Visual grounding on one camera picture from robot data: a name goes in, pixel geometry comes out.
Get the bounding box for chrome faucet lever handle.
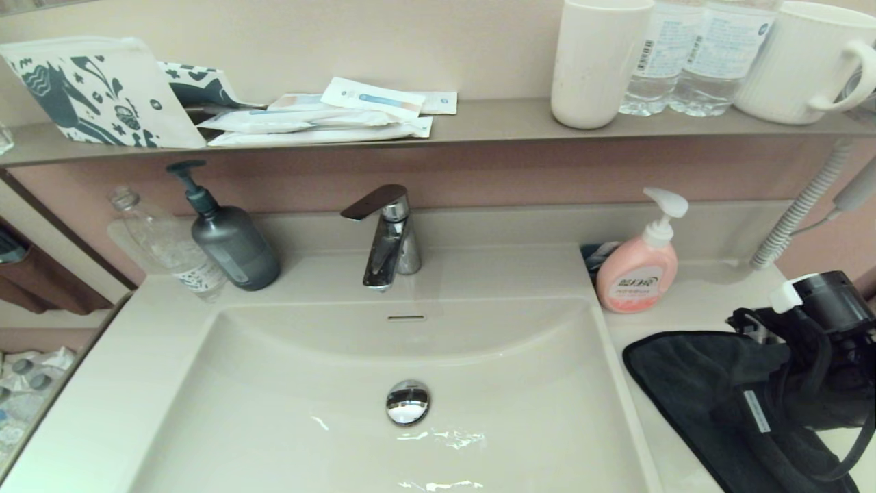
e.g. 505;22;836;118
340;184;409;223

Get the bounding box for clear empty plastic bottle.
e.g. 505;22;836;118
106;186;229;303

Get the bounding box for large white teal print pouch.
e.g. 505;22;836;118
0;36;206;149

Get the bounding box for grey blue object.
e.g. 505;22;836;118
0;226;29;264

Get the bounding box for white coiled cord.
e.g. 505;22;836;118
749;140;853;269

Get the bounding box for white ceramic sink basin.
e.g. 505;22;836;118
130;296;658;493

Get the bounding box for white plain tumbler cup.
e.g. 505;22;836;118
551;0;654;129

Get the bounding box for white ribbed mug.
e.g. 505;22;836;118
734;0;876;125

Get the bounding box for grey wall shelf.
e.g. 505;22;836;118
0;98;876;168

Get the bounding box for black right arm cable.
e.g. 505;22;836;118
725;308;876;483

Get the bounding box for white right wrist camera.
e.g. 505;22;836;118
770;281;803;314

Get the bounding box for dark grey microfibre cloth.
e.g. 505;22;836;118
621;331;860;493

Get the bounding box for small white square packet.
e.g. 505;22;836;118
417;92;458;115

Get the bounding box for chrome drain stopper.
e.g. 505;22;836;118
385;379;431;427

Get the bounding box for grey pump dispenser bottle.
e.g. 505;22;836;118
166;160;281;292

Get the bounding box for white packet with blue toothbrush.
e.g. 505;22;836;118
320;77;426;121

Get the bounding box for pink hand soap pump bottle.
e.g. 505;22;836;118
595;188;689;314

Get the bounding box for long white plastic packet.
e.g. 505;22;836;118
196;107;401;134

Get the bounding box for clear water bottle white label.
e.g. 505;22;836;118
619;0;709;117
669;0;781;117

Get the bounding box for white packet with peach print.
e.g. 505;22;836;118
267;94;342;112

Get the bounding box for chrome sink faucet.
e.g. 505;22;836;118
363;199;422;292

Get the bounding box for plastic wrapped bottle pack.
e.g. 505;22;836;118
0;346;79;466

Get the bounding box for small white teal print pouch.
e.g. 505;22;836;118
157;62;264;110

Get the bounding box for small dark packet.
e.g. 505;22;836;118
580;241;622;276

